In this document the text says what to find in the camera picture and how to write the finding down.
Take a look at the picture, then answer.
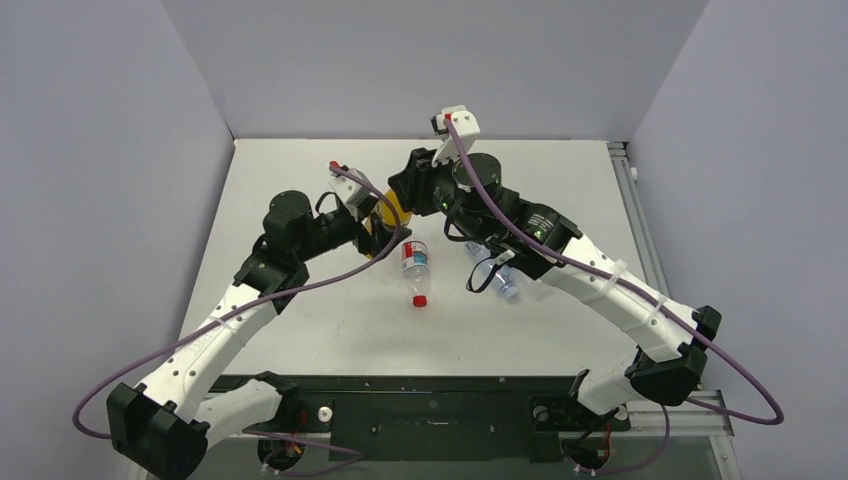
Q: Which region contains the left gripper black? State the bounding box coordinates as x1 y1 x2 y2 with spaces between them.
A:
294 195 409 263

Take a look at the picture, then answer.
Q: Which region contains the yellow juice bottle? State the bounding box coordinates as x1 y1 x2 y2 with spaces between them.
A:
360 189 412 259

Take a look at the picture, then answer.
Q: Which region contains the clear bottle red label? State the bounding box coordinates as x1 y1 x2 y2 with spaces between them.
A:
401 239 430 298

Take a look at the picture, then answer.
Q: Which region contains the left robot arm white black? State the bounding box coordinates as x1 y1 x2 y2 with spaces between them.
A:
107 190 410 479

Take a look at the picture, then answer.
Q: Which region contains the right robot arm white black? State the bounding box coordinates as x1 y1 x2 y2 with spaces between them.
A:
388 148 721 427

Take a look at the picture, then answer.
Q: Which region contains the clear crumpled water bottle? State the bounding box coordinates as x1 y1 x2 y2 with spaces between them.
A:
464 241 519 301

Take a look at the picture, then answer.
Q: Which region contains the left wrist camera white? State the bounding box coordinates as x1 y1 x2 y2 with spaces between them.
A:
328 161 378 220

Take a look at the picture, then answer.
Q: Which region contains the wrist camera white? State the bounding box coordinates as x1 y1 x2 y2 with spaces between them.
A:
328 161 378 220
430 105 481 167

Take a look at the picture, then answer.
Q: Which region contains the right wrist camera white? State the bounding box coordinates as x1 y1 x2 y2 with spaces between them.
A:
430 105 481 167

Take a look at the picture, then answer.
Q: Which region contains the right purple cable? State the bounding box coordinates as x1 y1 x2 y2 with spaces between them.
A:
443 117 786 427

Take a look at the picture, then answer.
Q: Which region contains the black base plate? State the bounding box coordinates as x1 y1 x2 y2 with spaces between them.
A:
211 374 631 464

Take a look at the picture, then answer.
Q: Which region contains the aluminium frame rail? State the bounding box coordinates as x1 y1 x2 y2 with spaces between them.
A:
607 142 671 298

